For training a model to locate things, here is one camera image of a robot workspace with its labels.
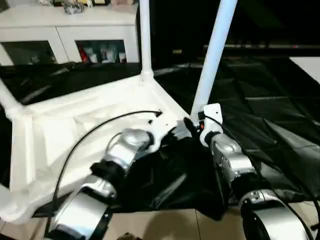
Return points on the white plastic table top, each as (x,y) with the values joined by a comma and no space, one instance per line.
(75,112)

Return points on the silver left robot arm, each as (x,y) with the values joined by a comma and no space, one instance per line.
(125,147)

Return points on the black table mat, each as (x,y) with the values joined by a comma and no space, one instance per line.
(262,112)

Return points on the dark robot foot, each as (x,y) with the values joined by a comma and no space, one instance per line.
(126,237)

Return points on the red bottle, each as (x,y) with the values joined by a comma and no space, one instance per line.
(83,55)

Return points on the white flat board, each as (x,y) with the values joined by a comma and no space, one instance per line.
(308,66)

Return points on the white glass-door cabinet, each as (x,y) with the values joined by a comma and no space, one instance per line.
(50,30)

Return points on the clear glass ornament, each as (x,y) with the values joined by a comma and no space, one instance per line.
(72,8)

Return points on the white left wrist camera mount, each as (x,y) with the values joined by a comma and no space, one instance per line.
(160,127)

